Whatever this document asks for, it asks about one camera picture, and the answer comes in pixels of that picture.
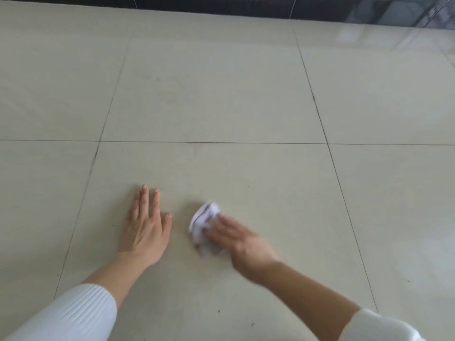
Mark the grey wiping rag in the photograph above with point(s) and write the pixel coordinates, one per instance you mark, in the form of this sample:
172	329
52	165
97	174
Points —
204	216

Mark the person's right forearm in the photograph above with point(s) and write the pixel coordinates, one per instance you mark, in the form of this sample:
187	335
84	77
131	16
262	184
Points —
320	308

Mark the person's right hand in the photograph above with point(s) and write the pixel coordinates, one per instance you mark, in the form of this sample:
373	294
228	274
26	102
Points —
245	245

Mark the person's left hand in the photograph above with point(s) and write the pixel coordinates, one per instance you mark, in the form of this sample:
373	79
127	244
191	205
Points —
145	234

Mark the person's left forearm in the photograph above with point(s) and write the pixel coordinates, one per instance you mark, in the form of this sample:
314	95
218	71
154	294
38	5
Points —
71	308

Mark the black baseboard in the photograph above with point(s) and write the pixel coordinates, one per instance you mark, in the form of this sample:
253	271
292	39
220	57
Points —
249	5

